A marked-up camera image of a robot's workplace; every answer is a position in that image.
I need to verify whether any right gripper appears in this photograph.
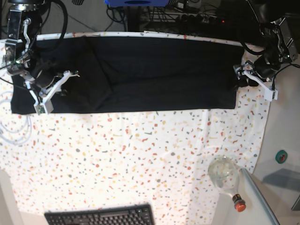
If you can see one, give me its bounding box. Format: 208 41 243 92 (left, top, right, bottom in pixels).
22 69 80 105

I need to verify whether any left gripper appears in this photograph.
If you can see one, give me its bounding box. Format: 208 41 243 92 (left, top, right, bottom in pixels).
233 60 274 90

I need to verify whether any black t-shirt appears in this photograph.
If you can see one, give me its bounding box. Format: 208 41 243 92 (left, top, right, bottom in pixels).
10 35 246 115

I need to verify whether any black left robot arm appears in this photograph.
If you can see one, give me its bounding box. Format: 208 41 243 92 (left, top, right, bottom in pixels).
233 0 299 101

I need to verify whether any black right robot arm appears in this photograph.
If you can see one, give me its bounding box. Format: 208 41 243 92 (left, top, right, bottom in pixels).
1 0 75 103

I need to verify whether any blue box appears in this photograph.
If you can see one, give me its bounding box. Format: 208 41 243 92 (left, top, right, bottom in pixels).
104 0 177 7

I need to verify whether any green tape roll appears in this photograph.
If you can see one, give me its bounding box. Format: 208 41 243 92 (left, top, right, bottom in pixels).
275 150 288 164

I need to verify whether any clear bottle with orange cap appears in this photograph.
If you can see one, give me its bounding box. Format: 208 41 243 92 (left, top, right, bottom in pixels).
208 156 246 212

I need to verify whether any grey metal bar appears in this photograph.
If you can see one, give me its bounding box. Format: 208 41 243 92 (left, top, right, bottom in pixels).
240 168 279 225

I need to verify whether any black computer keyboard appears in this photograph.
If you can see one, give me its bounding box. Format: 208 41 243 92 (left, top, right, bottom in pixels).
44 204 155 225

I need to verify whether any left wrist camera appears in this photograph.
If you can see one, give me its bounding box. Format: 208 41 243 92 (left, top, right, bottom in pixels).
264 89 278 102

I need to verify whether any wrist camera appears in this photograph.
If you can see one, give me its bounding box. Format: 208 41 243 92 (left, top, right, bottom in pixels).
264 89 278 102
34 101 53 115

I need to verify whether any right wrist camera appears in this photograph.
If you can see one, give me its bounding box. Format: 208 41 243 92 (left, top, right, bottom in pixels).
34 101 53 115

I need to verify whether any white coiled cable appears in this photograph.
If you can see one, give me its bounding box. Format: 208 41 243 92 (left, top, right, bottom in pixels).
0 90 33 145

